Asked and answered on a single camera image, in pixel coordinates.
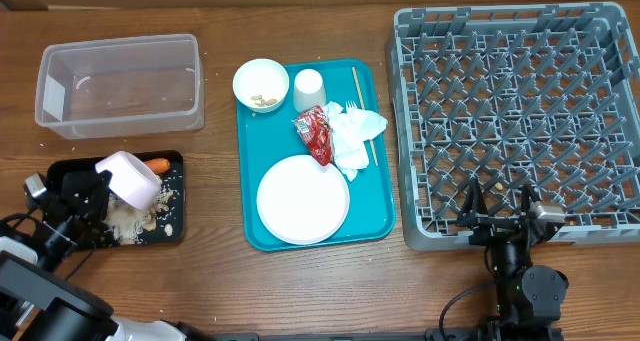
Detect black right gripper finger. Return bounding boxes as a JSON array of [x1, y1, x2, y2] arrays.
[[459, 178, 488, 221], [520, 183, 541, 216]]

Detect white rice pile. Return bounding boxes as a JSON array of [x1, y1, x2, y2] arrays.
[[104, 201, 156, 245]]

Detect pink bowl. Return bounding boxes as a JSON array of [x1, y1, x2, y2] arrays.
[[95, 151, 161, 210]]

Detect peanuts pile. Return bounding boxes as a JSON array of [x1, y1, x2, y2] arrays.
[[141, 190, 174, 231]]

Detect orange carrot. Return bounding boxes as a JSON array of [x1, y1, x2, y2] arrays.
[[144, 158, 171, 175]]

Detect white napkin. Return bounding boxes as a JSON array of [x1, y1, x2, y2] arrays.
[[321, 101, 388, 182]]

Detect red snack wrapper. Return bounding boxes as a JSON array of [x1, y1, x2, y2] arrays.
[[293, 106, 333, 166]]

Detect white bowl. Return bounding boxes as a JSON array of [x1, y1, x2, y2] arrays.
[[232, 58, 290, 113]]

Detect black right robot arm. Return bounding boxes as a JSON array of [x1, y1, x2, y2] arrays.
[[448, 179, 569, 340]]

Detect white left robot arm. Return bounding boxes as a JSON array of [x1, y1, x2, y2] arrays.
[[1, 171, 208, 341]]

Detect black waste tray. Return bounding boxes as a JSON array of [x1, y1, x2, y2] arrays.
[[44, 149, 187, 250]]

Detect grey dishwasher rack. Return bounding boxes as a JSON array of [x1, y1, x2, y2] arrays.
[[386, 2, 639, 251]]

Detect clear plastic bin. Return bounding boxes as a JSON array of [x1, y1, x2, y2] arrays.
[[34, 34, 205, 140]]

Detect white round plate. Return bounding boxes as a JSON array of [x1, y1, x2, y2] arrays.
[[256, 155, 350, 245]]

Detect wooden chopstick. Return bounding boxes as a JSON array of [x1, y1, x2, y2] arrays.
[[351, 66, 379, 167]]

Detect teal plastic tray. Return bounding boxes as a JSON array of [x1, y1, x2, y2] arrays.
[[232, 58, 396, 252]]

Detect white upside-down cup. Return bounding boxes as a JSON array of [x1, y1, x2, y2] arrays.
[[293, 69, 326, 112]]

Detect peanuts in white bowl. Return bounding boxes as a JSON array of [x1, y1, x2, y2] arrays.
[[251, 95, 278, 108]]

